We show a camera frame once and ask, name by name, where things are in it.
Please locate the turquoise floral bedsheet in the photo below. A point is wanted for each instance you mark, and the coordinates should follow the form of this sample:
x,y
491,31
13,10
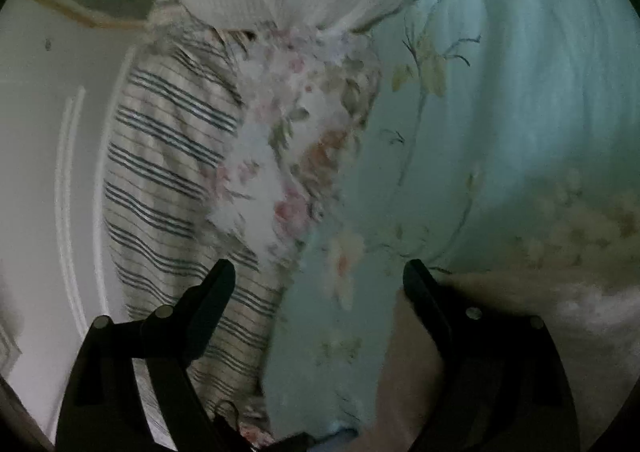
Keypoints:
x,y
450,132

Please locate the floral pillow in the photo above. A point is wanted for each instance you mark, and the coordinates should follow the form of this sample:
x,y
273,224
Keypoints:
x,y
260,172

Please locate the pinkish grey knit garment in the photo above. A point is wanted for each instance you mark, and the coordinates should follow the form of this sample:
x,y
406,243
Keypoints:
x,y
505,294

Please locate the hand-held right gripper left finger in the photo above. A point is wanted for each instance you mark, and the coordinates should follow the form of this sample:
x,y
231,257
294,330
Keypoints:
x,y
214,296

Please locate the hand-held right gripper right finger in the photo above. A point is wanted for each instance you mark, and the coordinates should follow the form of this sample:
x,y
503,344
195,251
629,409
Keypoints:
x,y
424,297

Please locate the plaid blanket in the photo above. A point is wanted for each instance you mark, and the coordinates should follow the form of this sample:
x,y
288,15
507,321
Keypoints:
x,y
160,172

